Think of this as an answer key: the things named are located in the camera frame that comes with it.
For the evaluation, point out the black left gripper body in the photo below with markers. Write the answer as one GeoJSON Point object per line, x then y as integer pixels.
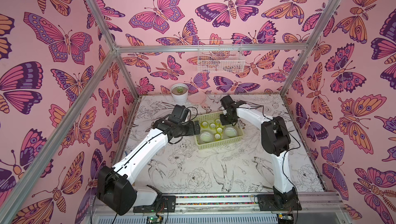
{"type": "Point", "coordinates": [186, 129]}

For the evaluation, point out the white pot with plant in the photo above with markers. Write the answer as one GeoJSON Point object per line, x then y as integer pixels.
{"type": "Point", "coordinates": [179, 93]}

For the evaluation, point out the white wire wall basket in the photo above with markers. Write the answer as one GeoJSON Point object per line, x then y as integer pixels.
{"type": "Point", "coordinates": [218, 58]}

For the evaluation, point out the large clear tape roll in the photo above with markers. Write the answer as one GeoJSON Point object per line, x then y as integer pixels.
{"type": "Point", "coordinates": [206, 137]}
{"type": "Point", "coordinates": [230, 132]}

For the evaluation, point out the aluminium front rail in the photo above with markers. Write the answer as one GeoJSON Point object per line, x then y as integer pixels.
{"type": "Point", "coordinates": [234, 208]}

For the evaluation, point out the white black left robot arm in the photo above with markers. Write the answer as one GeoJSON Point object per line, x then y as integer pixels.
{"type": "Point", "coordinates": [115, 184]}

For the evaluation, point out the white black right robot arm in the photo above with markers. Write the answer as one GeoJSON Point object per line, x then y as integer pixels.
{"type": "Point", "coordinates": [275, 140]}

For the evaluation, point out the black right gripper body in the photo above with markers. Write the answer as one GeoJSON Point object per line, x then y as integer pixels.
{"type": "Point", "coordinates": [228, 120]}

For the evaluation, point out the pale green perforated storage basket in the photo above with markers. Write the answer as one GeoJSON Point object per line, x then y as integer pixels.
{"type": "Point", "coordinates": [213, 133]}

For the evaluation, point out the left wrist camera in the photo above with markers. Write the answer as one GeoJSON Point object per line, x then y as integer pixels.
{"type": "Point", "coordinates": [179, 114]}

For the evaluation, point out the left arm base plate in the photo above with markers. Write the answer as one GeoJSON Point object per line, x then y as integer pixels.
{"type": "Point", "coordinates": [165, 204]}

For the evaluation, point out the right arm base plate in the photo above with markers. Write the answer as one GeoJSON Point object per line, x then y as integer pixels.
{"type": "Point", "coordinates": [278, 203]}

